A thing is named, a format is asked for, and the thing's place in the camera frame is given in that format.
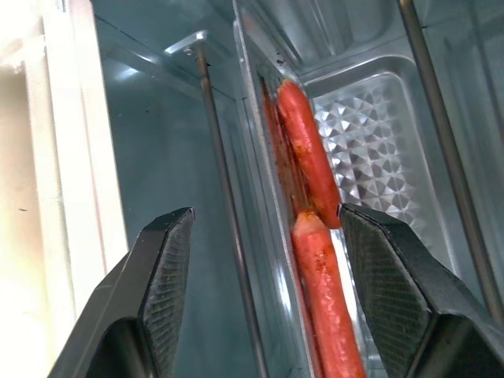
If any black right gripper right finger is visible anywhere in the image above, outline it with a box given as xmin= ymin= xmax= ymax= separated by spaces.
xmin=337 ymin=202 xmax=504 ymax=378

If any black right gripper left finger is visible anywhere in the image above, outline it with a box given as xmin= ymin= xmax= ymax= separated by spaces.
xmin=46 ymin=206 xmax=195 ymax=378

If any red sausage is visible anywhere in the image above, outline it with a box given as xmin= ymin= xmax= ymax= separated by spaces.
xmin=291 ymin=210 xmax=368 ymax=378
xmin=277 ymin=80 xmax=343 ymax=230

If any embossed aluminium baking tray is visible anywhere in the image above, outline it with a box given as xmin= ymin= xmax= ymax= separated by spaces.
xmin=232 ymin=0 xmax=504 ymax=378

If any metal heating rod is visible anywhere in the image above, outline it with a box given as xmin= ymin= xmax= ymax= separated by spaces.
xmin=195 ymin=43 xmax=272 ymax=378
xmin=397 ymin=0 xmax=504 ymax=316

